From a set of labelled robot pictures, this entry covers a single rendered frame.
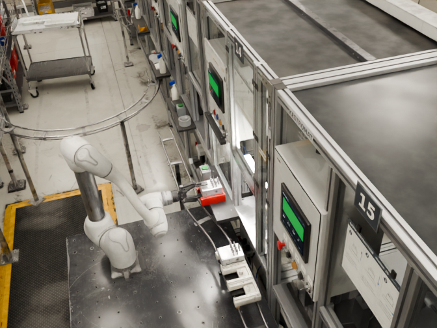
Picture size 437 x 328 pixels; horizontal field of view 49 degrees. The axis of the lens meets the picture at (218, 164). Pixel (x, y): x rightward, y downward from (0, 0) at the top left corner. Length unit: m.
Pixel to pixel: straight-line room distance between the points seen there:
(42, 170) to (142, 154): 1.02
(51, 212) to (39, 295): 0.94
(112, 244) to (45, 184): 2.28
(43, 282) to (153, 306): 1.44
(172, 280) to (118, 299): 0.32
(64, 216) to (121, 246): 1.77
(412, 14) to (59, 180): 3.66
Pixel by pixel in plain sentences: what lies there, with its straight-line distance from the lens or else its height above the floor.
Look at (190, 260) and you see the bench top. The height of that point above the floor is 0.68.
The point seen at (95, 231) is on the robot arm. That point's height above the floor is 0.92.
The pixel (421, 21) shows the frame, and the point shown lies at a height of 2.08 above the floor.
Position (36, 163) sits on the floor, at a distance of 5.36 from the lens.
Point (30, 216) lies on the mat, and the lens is 4.67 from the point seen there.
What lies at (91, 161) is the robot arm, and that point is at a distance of 2.49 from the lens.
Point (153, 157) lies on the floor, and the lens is 5.03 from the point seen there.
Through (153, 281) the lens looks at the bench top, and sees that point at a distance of 2.92.
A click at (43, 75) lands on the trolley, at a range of 6.56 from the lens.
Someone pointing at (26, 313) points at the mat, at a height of 0.01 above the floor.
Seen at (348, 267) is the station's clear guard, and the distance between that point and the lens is 1.62.
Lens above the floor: 2.89
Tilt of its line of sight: 37 degrees down
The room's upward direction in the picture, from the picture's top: 4 degrees counter-clockwise
